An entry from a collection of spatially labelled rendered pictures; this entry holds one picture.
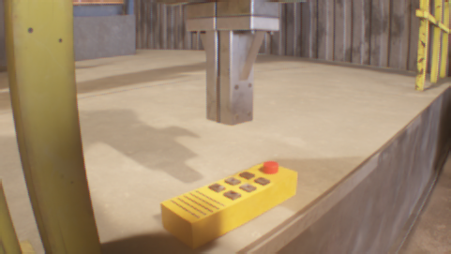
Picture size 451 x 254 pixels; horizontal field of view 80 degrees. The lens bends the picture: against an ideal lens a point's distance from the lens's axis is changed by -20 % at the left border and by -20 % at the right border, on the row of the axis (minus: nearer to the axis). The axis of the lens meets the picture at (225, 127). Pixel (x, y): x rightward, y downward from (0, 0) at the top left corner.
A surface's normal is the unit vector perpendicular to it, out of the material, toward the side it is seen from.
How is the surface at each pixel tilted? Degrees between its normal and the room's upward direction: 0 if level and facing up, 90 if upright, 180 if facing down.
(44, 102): 90
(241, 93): 90
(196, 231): 90
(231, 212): 90
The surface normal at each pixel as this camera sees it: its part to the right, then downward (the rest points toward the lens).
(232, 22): -0.72, 0.19
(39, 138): 0.72, 0.19
